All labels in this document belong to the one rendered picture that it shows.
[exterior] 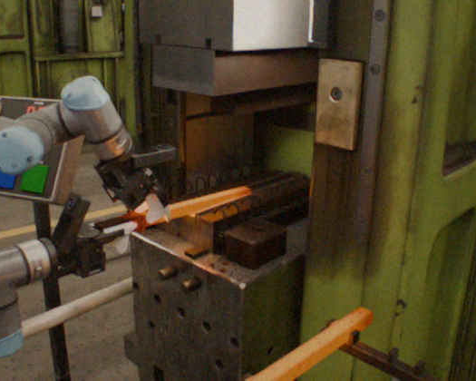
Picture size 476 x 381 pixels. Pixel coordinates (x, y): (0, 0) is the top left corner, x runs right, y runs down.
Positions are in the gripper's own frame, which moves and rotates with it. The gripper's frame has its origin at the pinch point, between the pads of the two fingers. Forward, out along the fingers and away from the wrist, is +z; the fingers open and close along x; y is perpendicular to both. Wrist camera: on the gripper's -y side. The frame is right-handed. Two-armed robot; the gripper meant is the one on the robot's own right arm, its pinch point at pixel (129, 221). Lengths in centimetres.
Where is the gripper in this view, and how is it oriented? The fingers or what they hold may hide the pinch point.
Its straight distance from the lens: 113.8
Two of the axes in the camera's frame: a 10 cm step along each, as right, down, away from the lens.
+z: 6.7, -2.0, 7.1
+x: 7.4, 2.2, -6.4
